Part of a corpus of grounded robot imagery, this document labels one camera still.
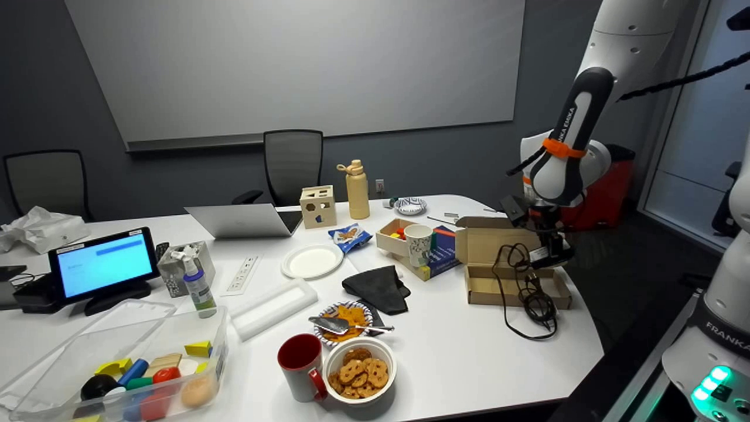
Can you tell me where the crumpled white plastic bag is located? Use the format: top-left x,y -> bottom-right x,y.
0,206 -> 89,253

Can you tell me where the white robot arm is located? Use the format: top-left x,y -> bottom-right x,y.
513,0 -> 750,378

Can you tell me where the clear bin of toys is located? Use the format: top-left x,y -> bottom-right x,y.
0,300 -> 228,422

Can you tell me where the blue book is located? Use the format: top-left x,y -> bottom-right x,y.
413,225 -> 457,279

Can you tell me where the wooden shape sorter cube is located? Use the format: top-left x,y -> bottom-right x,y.
300,185 -> 338,228

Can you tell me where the tablet with blue screen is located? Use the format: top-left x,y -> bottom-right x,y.
49,228 -> 158,313

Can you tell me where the wall whiteboard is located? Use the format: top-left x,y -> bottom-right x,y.
66,0 -> 525,151

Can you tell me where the beige water bottle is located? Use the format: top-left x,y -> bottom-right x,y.
338,158 -> 370,219

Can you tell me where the grey tissue box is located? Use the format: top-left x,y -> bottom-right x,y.
158,240 -> 215,298

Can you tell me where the black office chair far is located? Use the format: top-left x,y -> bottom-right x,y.
4,149 -> 92,219

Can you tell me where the silver laptop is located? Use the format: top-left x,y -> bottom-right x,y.
187,204 -> 302,239

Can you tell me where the red mug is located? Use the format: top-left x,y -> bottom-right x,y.
277,332 -> 328,401

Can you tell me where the sanitizer spray bottle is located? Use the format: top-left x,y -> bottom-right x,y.
182,257 -> 215,319

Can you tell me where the wooden box of toys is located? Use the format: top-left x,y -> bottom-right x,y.
376,217 -> 410,257

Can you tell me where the black cloth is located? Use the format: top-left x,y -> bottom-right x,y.
343,265 -> 410,313

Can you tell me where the patterned paper cup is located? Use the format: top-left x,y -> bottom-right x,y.
404,225 -> 432,270

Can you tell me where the black office chair right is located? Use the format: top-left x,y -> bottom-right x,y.
235,128 -> 324,206

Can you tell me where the brown cardboard box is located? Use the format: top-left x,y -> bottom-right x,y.
455,217 -> 571,308

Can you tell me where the blue snack packet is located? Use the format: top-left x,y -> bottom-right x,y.
328,222 -> 373,253

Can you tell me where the white round plate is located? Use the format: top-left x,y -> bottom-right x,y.
281,243 -> 343,280

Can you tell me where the aluminium frame stand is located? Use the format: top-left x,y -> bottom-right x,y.
603,293 -> 698,422

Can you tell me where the white bowl of pretzels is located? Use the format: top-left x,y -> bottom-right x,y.
324,337 -> 399,419

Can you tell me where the black office chair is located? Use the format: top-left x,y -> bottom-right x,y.
235,128 -> 324,206
4,149 -> 92,219

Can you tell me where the white rectangular tray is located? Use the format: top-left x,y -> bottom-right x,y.
229,280 -> 318,340

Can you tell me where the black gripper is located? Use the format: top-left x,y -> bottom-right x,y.
502,195 -> 574,266

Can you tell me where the red bin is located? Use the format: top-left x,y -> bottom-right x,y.
560,143 -> 636,230

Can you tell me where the small bowl with spoon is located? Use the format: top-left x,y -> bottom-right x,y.
311,303 -> 390,346

